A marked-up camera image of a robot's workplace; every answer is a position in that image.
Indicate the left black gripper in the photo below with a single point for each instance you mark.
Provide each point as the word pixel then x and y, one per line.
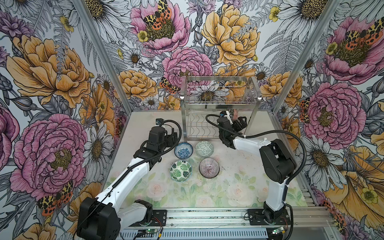
pixel 169 137

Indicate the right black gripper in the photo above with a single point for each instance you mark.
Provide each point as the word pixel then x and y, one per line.
pixel 243 124

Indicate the green leaf pattern bowl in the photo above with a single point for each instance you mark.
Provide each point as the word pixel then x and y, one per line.
pixel 180 171

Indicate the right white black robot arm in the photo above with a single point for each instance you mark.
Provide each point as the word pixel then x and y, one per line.
pixel 279 165

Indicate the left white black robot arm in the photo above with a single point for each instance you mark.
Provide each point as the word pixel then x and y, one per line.
pixel 101 218

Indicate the two-tier steel dish rack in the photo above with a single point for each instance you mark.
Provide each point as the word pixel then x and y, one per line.
pixel 205 95

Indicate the blue rose pattern bowl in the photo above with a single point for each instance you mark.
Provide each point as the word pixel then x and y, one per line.
pixel 183 150

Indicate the pale green geometric bowl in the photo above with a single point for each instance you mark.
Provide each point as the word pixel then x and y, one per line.
pixel 204 149

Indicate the pink ribbed glass bowl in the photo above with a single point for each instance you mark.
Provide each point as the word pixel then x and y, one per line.
pixel 209 168

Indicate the green circuit board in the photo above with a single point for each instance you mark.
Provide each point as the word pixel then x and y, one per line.
pixel 147 232

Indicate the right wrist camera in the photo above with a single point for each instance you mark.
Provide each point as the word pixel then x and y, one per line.
pixel 228 114

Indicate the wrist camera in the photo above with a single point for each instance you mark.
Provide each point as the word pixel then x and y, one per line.
pixel 228 114
pixel 159 121

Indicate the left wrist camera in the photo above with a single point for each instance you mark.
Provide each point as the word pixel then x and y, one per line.
pixel 159 121

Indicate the aluminium mounting rail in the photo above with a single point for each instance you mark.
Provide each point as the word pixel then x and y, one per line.
pixel 310 216

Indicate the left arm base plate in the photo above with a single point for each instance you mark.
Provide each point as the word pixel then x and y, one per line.
pixel 156 218

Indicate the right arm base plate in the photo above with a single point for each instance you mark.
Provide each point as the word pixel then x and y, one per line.
pixel 263 217

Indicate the white slotted cable duct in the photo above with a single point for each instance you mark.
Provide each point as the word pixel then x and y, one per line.
pixel 198 234

